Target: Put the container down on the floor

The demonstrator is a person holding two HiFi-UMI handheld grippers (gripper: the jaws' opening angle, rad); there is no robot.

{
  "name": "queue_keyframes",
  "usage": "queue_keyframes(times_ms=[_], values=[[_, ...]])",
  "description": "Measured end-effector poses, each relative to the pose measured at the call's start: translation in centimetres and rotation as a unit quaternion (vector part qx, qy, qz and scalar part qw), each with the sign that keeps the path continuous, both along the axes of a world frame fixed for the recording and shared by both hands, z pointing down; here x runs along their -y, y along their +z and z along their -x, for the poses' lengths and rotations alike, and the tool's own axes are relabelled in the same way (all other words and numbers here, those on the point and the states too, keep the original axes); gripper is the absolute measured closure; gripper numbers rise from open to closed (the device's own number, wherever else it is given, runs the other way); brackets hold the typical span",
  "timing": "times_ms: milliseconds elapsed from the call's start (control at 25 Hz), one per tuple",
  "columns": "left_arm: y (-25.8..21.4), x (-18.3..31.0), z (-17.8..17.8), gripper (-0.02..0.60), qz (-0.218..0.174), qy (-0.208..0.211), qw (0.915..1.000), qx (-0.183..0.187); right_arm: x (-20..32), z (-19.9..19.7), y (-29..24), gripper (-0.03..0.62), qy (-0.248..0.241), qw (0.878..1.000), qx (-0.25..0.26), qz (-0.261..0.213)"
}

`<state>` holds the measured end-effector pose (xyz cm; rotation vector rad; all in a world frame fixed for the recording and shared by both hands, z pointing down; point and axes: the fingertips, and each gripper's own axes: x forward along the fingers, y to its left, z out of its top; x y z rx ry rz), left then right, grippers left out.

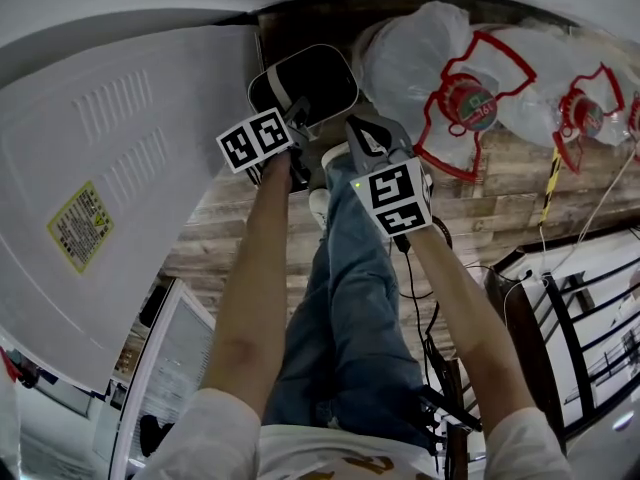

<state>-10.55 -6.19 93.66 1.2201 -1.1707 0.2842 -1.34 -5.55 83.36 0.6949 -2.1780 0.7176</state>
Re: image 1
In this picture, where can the large white appliance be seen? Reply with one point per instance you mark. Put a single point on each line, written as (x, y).
(75, 133)

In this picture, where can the black metal railing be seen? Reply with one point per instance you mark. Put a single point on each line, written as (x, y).
(565, 328)

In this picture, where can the person's blue jeans legs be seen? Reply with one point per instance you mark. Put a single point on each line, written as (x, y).
(350, 293)

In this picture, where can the yellow warning label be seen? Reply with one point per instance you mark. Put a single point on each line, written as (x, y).
(80, 227)

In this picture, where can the person's left forearm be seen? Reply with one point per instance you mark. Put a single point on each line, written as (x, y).
(250, 278)

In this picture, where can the large bagged water bottle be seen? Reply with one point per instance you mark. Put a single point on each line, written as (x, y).
(635, 118)
(405, 68)
(585, 110)

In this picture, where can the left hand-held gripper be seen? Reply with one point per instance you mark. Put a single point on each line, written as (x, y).
(255, 140)

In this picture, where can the yellow black striped tape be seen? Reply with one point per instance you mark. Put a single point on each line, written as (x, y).
(550, 188)

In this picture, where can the white framed glass door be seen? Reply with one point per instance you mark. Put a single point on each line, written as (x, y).
(165, 368)

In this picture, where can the person's white shoe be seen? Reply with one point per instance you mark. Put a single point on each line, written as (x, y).
(319, 207)
(334, 154)

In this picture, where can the person's right forearm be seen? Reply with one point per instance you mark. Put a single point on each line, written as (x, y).
(465, 318)

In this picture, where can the white container with black inside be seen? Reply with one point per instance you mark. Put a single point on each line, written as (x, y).
(325, 80)

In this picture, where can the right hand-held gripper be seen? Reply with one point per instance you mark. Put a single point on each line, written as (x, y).
(395, 193)

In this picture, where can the person's white shirt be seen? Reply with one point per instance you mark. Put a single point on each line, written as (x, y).
(320, 458)

